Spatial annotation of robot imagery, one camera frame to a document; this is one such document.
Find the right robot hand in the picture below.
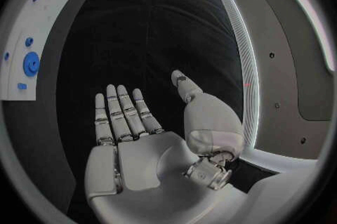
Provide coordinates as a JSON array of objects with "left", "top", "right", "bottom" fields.
[{"left": 83, "top": 69, "right": 249, "bottom": 224}]

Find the white task board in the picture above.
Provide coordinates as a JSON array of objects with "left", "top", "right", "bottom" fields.
[{"left": 0, "top": 0, "right": 75, "bottom": 101}]

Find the blue gear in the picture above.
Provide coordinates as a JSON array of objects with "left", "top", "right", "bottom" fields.
[{"left": 22, "top": 51, "right": 42, "bottom": 77}]

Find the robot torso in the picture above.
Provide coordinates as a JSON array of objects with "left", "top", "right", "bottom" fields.
[{"left": 208, "top": 0, "right": 337, "bottom": 164}]

